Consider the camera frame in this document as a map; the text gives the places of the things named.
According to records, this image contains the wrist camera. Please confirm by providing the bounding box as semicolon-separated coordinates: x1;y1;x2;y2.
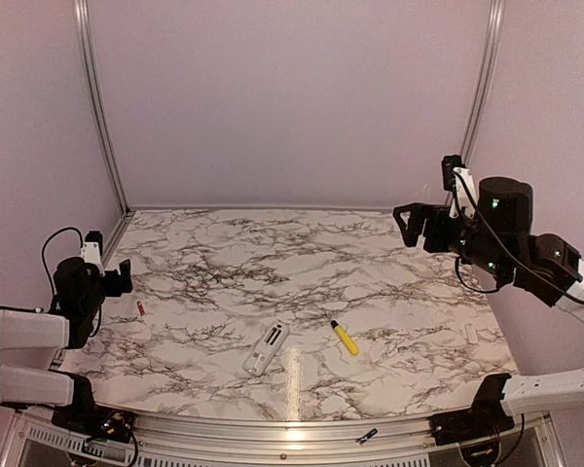
80;231;103;270
441;155;478;219

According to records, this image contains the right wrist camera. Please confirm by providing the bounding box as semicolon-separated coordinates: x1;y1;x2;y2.
441;155;478;219

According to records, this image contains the front aluminium rail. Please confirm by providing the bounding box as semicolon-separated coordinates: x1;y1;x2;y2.
0;409;565;466

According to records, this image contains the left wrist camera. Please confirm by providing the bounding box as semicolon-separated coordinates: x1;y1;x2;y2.
80;231;103;270

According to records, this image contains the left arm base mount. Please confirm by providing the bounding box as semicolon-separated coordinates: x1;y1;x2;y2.
52;372;139;467

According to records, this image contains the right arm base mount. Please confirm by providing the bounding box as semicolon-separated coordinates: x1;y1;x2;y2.
429;373;526;466

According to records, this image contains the aluminium frame post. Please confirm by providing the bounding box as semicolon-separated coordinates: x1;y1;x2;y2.
442;0;506;217
73;0;130;217

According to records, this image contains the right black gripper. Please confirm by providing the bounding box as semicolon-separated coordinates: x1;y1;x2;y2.
395;201;512;279

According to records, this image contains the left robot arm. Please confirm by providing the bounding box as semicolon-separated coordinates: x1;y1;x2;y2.
0;227;133;433

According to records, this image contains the right aluminium frame post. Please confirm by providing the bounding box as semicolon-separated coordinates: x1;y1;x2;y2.
442;0;506;217

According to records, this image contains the left aluminium frame post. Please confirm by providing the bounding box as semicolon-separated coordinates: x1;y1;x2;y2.
73;0;130;217

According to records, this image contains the yellow handled screwdriver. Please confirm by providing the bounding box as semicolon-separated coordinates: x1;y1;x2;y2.
320;309;359;356

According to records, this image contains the white battery cover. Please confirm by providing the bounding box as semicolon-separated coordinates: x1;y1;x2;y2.
465;323;479;345

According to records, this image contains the white remote control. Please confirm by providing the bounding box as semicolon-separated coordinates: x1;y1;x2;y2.
242;321;290;377

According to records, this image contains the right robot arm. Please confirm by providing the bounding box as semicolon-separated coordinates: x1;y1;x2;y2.
393;168;584;436

